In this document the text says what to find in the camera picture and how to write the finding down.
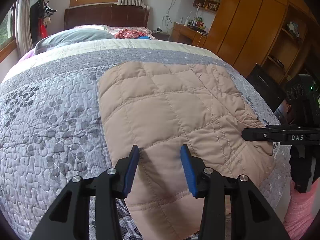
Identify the red patterned cloth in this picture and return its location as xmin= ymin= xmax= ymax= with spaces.
xmin=115 ymin=29 xmax=151 ymax=40

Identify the beige quilted puffer jacket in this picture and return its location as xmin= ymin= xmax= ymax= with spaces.
xmin=98 ymin=61 xmax=274 ymax=239

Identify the black chair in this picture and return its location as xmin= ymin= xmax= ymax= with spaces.
xmin=246 ymin=63 xmax=285 ymax=112

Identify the wall shelf with items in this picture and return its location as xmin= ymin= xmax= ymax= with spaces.
xmin=193 ymin=0 xmax=221 ymax=13

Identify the black camera box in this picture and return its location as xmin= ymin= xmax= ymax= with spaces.
xmin=285 ymin=74 xmax=319 ymax=128

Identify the beige curtain at left window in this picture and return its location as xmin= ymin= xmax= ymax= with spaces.
xmin=14 ymin=0 xmax=33 ymax=59

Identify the large wooden wardrobe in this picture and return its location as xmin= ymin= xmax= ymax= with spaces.
xmin=203 ymin=0 xmax=319 ymax=86

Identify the coat rack with clothes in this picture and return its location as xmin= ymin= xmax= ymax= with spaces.
xmin=29 ymin=0 xmax=57 ymax=46

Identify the grey floral quilted bedspread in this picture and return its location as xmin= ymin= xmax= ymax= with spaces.
xmin=1 ymin=39 xmax=279 ymax=239

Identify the wooden desk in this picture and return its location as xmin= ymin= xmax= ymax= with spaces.
xmin=170 ymin=22 xmax=207 ymax=48

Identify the pink sleeve forearm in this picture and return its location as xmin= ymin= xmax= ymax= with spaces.
xmin=283 ymin=180 xmax=318 ymax=239

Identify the dark wooden headboard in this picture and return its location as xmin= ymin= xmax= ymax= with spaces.
xmin=64 ymin=3 xmax=150 ymax=30

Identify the left window wooden frame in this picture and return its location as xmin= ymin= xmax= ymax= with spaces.
xmin=0 ymin=5 xmax=17 ymax=62

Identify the grey pillow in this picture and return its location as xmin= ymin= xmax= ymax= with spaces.
xmin=35 ymin=28 xmax=115 ymax=55

